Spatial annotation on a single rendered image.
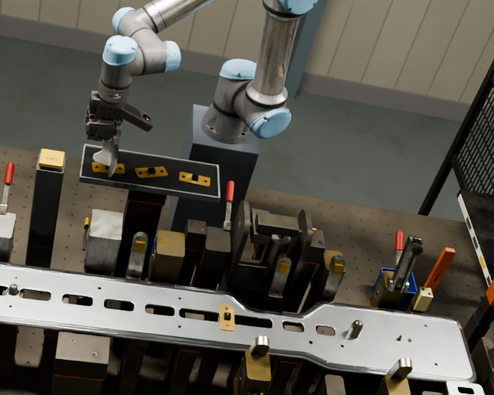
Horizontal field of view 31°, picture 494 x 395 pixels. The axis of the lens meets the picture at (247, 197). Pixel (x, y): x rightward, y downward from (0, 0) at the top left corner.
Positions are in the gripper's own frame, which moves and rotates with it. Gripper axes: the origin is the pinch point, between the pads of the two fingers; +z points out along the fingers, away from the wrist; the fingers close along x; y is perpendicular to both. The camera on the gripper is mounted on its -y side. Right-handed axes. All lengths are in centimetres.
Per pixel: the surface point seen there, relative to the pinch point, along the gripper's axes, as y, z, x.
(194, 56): -80, 110, -227
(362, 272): -92, 49, -9
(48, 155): 15.3, 3.2, -3.8
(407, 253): -76, 2, 29
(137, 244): -6.8, 10.3, 20.8
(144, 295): -9.1, 19.3, 29.9
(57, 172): 12.8, 5.3, 0.5
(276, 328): -42, 19, 40
